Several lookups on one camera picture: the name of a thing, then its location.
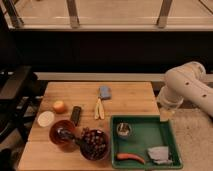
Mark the blue sponge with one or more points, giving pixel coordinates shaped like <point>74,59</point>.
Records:
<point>104,93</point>

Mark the small metal cup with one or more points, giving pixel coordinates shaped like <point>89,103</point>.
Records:
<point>123,130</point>

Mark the green plastic tray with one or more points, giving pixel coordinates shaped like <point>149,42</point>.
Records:
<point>146,132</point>

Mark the grey crumpled cloth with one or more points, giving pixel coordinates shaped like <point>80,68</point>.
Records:
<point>160,155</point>

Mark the black remote control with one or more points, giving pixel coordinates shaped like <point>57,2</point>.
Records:
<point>75,115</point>

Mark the orange-brown empty bowl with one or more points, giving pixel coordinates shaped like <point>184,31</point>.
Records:
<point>54,137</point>

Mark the dark bowl with grapes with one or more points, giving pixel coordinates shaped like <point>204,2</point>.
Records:
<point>98,143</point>

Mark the white round lid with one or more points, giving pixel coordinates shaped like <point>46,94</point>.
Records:
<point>45,118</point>

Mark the black dish brush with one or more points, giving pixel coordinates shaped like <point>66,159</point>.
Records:
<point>67,135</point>

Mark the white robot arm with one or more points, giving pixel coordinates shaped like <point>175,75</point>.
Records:
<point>184,82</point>

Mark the black chair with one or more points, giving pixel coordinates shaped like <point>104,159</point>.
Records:
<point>17,91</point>

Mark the orange fruit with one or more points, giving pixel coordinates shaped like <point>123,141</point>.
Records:
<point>59,107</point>

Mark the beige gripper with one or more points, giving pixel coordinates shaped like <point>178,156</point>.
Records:
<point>165,114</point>

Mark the orange carrot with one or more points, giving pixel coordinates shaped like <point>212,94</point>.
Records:
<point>126,156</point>

